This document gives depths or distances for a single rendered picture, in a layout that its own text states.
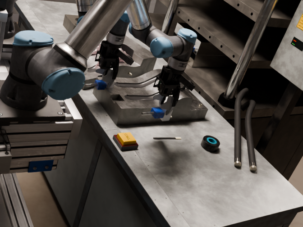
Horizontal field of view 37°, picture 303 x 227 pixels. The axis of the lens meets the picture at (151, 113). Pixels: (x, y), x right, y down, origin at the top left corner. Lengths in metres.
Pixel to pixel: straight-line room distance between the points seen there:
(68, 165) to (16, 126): 0.92
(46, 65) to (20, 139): 0.34
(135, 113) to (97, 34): 0.71
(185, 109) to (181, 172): 0.40
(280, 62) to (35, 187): 1.54
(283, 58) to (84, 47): 1.29
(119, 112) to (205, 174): 0.44
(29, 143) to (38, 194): 1.15
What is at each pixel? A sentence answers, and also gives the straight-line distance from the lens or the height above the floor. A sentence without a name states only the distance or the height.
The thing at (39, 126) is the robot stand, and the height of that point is 0.97.
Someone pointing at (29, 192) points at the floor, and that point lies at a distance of 2.70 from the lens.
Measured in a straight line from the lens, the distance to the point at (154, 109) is 1.86.
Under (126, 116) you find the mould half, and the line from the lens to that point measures 1.94.
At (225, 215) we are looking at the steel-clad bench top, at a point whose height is 0.80.
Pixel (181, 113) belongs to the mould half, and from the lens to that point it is 2.11.
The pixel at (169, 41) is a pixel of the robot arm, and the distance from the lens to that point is 1.63.
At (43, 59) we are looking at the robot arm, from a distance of 1.34.
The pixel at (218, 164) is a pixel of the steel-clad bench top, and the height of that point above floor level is 0.80.
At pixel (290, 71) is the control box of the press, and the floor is 1.11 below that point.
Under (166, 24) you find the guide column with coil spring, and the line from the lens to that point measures 2.95.
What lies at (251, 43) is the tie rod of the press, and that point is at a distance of 2.34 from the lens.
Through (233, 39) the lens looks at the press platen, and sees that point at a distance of 2.70.
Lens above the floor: 1.85
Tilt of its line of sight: 30 degrees down
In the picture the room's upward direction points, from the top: 19 degrees clockwise
